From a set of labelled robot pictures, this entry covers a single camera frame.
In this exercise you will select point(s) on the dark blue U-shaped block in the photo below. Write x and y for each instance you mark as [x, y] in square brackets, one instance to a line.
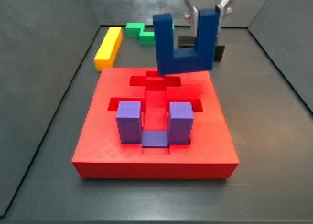
[184, 60]

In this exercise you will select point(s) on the red slotted board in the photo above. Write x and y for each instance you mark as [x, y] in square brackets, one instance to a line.
[101, 157]

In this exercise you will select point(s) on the black block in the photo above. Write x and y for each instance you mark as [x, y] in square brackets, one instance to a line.
[186, 42]

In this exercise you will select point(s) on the green stepped block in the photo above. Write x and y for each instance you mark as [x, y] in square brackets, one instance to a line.
[135, 29]

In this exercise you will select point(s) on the yellow long bar block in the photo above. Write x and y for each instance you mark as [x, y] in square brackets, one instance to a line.
[108, 49]

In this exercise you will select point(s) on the purple U-shaped block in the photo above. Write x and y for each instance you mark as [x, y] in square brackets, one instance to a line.
[175, 134]

